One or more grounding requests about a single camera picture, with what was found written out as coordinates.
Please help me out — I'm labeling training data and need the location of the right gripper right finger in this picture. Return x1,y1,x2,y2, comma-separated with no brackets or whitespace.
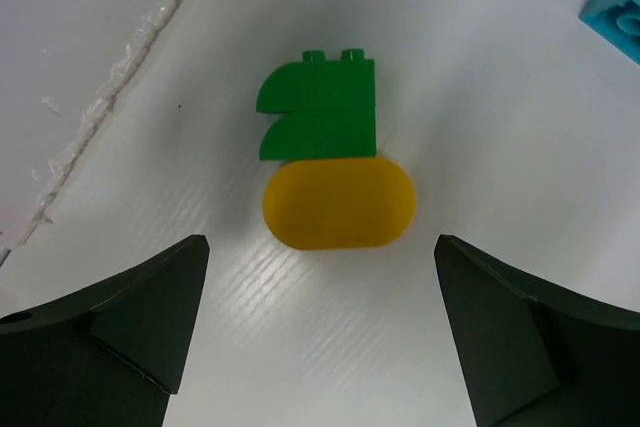
434,235,639,426

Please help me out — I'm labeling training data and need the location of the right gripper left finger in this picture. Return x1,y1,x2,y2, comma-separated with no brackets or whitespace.
1,235,209,426

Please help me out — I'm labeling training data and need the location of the yellow curved lego brick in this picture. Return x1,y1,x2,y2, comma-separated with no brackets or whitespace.
262,156,417,250

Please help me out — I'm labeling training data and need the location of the small green lego brick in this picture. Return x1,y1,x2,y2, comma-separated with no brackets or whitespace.
256,48,377,161

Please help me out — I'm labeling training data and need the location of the blue rectangular lego brick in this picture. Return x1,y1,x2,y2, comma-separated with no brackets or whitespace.
579,0,639,64

